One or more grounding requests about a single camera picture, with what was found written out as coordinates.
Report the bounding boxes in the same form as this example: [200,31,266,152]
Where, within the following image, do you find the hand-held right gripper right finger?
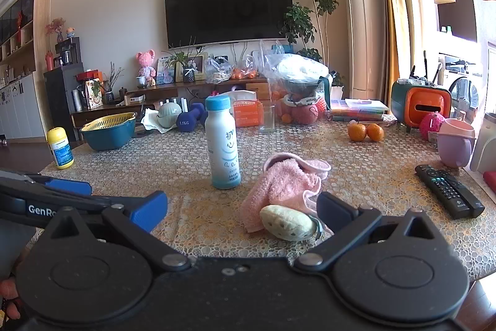
[294,191,444,273]

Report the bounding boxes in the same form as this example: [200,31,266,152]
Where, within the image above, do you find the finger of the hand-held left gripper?
[0,170,93,197]

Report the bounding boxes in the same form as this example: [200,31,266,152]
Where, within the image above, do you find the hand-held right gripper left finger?
[39,190,192,273]

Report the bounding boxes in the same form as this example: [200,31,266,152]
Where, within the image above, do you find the pink fluffy towel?
[239,152,332,233]

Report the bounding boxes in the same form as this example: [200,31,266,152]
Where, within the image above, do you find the person's left hand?
[0,277,22,321]

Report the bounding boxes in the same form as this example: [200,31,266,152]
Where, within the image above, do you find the yellow bottle with blue label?
[46,127,74,170]

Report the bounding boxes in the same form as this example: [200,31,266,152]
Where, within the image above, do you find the pale green plush toy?
[259,205,324,242]

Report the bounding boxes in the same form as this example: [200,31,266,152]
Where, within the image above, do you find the blue bowl with yellow colander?
[80,113,137,151]

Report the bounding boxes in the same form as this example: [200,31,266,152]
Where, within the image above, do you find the orange with stem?
[348,120,367,142]

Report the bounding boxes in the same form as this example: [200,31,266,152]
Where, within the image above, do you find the black water dispenser cabinet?
[43,61,85,143]

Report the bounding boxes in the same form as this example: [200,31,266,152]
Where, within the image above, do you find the white cloth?
[140,108,171,134]

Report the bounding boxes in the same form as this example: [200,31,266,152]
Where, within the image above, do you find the pink ball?
[290,103,320,125]

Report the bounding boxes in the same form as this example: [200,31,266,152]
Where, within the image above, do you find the floral gift bag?
[84,79,104,110]

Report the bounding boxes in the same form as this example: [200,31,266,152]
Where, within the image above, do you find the white bottle with blue cap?
[205,95,241,190]

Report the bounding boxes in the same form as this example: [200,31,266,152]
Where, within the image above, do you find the pale green round pot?
[157,102,183,129]

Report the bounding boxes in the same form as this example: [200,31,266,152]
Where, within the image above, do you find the dark vase with twigs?
[101,61,125,104]

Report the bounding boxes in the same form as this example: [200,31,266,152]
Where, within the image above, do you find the clear glass jar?
[259,104,277,134]

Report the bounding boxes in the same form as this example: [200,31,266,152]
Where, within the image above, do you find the white wifi router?
[163,97,190,112]

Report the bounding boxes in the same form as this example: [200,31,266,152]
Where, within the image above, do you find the red box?
[76,70,103,83]

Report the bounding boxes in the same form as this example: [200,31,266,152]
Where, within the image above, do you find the wooden television cabinet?
[71,77,272,130]

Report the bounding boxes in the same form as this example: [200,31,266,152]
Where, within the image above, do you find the black remote control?
[414,164,486,220]

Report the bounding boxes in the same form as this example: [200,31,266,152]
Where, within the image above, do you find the orange tissue pack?
[230,91,264,128]

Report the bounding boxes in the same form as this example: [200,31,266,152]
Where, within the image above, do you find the pink dragon fruit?
[419,112,446,141]

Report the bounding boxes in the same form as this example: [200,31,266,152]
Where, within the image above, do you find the black coffee machine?
[54,37,81,67]

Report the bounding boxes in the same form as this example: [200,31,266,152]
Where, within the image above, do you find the orange and green tissue box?
[389,79,453,129]

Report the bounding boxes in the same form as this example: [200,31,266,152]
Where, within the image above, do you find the lilac plastic cup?
[437,118,476,168]

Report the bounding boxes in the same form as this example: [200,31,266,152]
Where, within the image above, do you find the blue picture card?
[156,57,177,84]

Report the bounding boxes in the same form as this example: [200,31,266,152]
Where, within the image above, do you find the clear plastic bag over bowl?
[259,39,334,110]

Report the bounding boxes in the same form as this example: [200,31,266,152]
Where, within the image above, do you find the pink bear figurine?
[135,49,156,81]

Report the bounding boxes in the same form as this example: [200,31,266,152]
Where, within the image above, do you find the plastic bag of oranges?
[232,54,258,80]

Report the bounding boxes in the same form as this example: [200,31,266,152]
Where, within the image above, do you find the clear plastic food bag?
[205,56,233,84]

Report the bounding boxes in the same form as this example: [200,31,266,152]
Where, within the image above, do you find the pink flowers in vase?
[46,18,66,44]

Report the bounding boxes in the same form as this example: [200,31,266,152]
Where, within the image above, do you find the white plastic container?
[469,112,496,172]

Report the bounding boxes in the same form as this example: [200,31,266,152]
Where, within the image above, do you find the washing machine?
[438,52,485,114]

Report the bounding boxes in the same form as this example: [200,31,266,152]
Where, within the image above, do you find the white standing air conditioner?
[335,0,384,101]

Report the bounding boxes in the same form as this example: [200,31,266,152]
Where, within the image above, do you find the yellow curtain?
[358,0,411,99]

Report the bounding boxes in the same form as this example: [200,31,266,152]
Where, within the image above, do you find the black flat television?
[164,0,294,49]

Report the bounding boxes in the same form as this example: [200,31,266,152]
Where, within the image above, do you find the wooden wall shelf unit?
[0,0,53,140]

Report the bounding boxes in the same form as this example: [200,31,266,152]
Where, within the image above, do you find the wooden photo frame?
[175,52,208,81]

